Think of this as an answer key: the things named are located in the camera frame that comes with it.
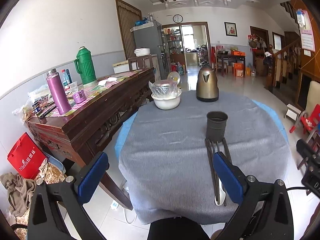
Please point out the framed wall picture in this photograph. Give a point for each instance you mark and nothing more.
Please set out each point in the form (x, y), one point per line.
(230, 29)

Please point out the dark utensil holder cup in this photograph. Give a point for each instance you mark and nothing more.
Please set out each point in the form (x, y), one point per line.
(217, 127)

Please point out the bronze electric kettle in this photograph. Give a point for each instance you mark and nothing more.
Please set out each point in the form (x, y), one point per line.
(207, 85)

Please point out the wooden stair railing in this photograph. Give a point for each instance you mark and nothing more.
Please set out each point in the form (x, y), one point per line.
(285, 62)

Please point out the white step stool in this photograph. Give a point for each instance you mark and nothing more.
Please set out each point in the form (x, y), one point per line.
(293, 111)

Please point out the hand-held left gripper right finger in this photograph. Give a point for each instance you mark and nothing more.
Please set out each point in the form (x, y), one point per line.
(227, 177)

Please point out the pink wall calendar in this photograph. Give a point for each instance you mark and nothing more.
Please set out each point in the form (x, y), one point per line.
(307, 38)

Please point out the white printed freezer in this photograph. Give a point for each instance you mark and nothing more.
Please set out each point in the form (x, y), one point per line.
(155, 67)

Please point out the checkered table mat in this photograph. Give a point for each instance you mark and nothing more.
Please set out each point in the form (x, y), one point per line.
(100, 86)

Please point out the gold patterned cloth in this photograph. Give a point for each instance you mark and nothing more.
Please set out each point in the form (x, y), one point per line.
(50, 175)

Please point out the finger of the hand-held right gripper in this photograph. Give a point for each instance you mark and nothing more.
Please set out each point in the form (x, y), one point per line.
(307, 152)

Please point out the purple thermos flask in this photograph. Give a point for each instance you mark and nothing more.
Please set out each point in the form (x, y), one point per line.
(58, 92)

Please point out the white crumpled cloth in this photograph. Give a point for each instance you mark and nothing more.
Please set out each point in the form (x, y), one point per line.
(107, 81)

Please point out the small electric fan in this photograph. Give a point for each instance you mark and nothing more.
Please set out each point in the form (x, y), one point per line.
(174, 77)

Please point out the green thermos jug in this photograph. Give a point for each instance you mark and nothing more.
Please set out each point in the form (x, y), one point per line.
(86, 65)

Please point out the dark wooden side table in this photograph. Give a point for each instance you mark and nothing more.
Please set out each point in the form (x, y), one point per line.
(231, 58)

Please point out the dark wooden chair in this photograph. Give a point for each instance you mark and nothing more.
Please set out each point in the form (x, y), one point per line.
(137, 63)

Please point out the purple cup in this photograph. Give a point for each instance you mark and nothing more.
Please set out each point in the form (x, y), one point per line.
(79, 96)

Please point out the clear plastic bag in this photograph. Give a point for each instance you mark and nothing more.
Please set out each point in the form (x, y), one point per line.
(21, 111)

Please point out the round wall clock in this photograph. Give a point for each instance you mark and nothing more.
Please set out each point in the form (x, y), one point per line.
(177, 18)

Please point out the white cabinet box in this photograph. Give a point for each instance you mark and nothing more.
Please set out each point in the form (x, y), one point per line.
(121, 67)

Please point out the white rice cooker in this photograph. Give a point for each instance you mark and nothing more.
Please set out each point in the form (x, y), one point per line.
(142, 51)

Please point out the brown curtained door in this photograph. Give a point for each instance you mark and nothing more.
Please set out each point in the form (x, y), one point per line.
(128, 27)

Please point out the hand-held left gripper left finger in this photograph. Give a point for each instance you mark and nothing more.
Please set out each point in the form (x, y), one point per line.
(92, 177)

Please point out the red shopping bag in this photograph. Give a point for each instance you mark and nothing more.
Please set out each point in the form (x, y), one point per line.
(25, 156)

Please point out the clear water jug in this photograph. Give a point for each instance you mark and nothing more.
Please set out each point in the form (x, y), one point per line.
(253, 71)

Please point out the orange box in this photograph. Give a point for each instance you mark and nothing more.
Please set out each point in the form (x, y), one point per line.
(238, 53)

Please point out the glass display cabinet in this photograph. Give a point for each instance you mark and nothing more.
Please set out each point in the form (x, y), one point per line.
(172, 40)

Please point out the silver refrigerator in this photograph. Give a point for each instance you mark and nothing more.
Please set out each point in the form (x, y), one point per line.
(150, 40)

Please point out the plastic-wrapped steel bowl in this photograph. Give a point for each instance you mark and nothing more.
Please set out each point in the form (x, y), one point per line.
(163, 87)

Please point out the white basin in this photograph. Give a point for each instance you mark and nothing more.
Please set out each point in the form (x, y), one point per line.
(166, 102)

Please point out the red-capped water bottle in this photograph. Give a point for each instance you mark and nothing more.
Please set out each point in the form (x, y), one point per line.
(65, 78)

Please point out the grey tablecloth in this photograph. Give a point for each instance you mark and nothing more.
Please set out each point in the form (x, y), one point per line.
(162, 155)

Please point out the beige cloth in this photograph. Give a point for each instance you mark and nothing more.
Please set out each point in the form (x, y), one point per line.
(17, 192)

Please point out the red child chair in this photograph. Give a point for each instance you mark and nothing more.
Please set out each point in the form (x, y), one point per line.
(306, 122)

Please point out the blue tablecloth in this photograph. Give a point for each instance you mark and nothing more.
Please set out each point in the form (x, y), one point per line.
(273, 116)

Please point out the person's black trousers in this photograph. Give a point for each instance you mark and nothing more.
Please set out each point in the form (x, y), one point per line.
(177, 230)

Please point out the clear plastic cup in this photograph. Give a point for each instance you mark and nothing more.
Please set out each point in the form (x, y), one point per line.
(73, 87)

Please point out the brown wooden door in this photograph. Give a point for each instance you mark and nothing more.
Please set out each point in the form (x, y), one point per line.
(258, 40)

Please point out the carved wooden sideboard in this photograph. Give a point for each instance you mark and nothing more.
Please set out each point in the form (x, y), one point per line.
(87, 120)

